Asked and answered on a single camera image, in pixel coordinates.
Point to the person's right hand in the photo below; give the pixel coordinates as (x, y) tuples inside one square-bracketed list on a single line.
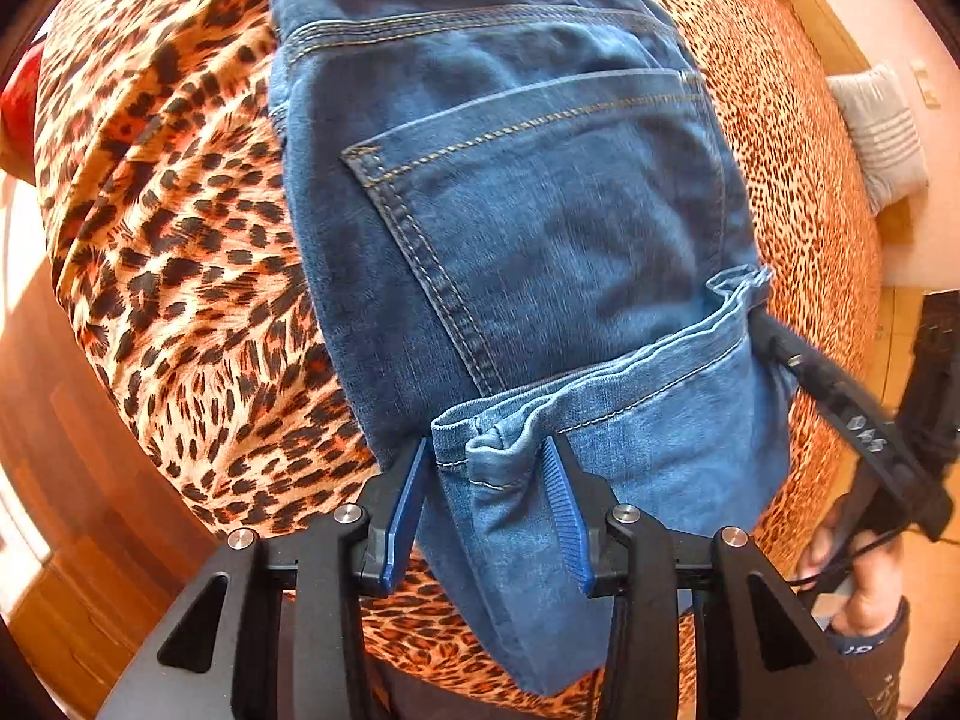
[(870, 592)]

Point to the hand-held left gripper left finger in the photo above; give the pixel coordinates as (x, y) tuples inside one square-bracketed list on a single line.
[(405, 517)]

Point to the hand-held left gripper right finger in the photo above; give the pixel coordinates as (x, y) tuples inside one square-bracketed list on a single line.
[(570, 517)]

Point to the wall switch plate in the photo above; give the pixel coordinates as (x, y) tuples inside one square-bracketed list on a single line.
[(926, 86)]

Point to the grey striped pillow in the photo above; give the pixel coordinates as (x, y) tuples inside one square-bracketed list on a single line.
[(881, 135)]

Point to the light wood headboard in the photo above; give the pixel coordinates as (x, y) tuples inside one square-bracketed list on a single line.
[(825, 22)]

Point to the person's right forearm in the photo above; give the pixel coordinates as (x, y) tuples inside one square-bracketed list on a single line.
[(874, 667)]

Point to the red cloth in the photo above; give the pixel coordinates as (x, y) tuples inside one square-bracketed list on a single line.
[(19, 105)]

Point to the blue denim pants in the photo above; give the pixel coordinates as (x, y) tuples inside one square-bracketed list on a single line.
[(540, 240)]

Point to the leopard print bed sheet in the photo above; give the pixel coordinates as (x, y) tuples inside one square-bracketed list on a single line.
[(172, 240)]

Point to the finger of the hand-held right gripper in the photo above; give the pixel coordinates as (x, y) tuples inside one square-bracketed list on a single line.
[(787, 352)]

